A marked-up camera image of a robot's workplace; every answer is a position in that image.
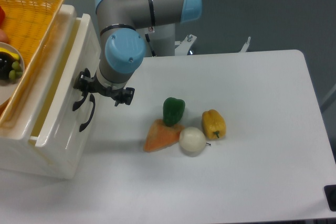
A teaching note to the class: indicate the white toy onion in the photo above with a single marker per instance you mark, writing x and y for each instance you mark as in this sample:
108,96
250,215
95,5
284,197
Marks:
192,139

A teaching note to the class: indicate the yellow toy bell pepper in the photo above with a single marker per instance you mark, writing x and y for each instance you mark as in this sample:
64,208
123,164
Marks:
213,124

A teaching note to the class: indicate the black drawer handle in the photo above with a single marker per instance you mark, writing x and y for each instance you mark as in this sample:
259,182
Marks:
76,105
90,105

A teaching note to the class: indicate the green toy bell pepper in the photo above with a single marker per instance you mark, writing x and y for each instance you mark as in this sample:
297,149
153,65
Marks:
173,110

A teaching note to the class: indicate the green toy grapes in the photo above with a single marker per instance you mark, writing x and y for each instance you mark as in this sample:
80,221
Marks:
16,71

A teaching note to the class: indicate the yellow toy banana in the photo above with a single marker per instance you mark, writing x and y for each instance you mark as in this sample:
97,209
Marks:
14,55

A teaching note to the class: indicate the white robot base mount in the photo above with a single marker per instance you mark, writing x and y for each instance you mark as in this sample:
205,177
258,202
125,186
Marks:
161,41

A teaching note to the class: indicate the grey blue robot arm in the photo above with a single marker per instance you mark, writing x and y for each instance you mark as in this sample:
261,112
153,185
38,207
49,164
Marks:
122,47

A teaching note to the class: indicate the black corner clamp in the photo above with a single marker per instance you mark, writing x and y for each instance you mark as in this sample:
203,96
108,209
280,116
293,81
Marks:
330,193

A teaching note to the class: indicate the white drawer cabinet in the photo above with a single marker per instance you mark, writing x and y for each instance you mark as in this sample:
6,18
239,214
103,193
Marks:
19,135

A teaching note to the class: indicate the yellow wicker basket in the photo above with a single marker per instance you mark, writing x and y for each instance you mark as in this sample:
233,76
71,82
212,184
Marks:
28,24

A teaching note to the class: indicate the white plate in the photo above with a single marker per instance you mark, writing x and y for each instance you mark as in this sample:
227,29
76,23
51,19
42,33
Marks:
8,87

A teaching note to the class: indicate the black top drawer handle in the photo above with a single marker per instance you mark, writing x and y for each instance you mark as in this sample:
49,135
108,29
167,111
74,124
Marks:
76,105

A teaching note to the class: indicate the black toy eggplant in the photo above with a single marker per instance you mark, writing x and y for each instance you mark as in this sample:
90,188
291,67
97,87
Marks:
6,61

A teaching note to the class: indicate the red toy pepper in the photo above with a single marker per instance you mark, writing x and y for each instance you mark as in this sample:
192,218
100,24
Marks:
2,15

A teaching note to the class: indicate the white drawer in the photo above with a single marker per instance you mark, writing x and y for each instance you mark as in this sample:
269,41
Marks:
60,134

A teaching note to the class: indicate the orange toy carrot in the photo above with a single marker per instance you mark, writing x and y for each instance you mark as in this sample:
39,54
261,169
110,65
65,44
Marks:
161,136

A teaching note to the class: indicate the peach toy fruit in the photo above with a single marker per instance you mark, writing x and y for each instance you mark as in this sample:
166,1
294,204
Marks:
3,37

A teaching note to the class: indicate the black lower drawer handle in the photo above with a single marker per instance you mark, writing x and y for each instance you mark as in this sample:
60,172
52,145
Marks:
90,105

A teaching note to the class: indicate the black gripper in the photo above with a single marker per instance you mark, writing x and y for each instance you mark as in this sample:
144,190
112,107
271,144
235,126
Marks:
98,84

